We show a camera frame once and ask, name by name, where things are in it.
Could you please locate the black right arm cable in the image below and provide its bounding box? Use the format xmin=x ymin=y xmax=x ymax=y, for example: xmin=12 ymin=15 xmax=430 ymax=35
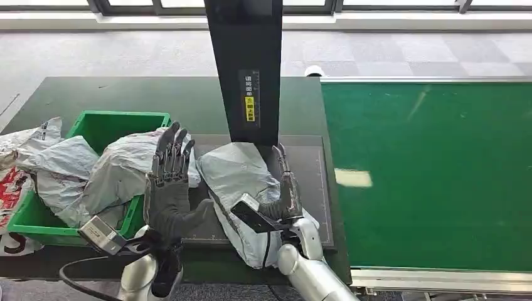
xmin=262 ymin=230 xmax=274 ymax=269

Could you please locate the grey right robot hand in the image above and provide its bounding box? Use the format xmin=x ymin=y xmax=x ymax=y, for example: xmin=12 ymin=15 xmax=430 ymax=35
xmin=257 ymin=143 xmax=305 ymax=223

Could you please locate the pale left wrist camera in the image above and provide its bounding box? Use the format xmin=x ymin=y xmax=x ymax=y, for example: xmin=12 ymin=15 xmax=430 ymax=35
xmin=77 ymin=215 xmax=128 ymax=256

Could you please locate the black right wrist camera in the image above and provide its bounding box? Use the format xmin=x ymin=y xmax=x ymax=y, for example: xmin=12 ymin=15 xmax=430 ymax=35
xmin=230 ymin=193 xmax=289 ymax=235

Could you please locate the green conveyor belt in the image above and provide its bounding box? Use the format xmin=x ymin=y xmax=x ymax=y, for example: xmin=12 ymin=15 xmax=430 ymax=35
xmin=321 ymin=82 xmax=532 ymax=273

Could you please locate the black scanner post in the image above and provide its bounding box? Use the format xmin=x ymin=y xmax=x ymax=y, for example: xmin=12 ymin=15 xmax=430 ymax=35
xmin=203 ymin=0 xmax=285 ymax=147

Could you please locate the grey parcel with red stamp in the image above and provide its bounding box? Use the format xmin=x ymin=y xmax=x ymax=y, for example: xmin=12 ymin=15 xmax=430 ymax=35
xmin=56 ymin=127 xmax=202 ymax=230

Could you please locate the white parcel with red print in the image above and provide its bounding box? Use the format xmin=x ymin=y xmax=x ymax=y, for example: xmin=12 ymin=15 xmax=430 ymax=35
xmin=0 ymin=117 xmax=63 ymax=256

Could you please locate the green plastic crate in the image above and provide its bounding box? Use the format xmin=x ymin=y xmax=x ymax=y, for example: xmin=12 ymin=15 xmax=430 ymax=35
xmin=7 ymin=110 xmax=172 ymax=247

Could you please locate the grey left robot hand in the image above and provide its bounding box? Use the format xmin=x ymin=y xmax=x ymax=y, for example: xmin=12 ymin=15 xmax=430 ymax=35
xmin=143 ymin=121 xmax=215 ymax=246

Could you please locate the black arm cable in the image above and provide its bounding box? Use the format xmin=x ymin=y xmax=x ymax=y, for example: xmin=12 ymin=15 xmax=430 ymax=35
xmin=262 ymin=230 xmax=274 ymax=269
xmin=58 ymin=255 xmax=140 ymax=301

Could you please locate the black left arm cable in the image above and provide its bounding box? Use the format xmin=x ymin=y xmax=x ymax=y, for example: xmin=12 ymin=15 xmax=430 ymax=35
xmin=58 ymin=255 xmax=140 ymax=301

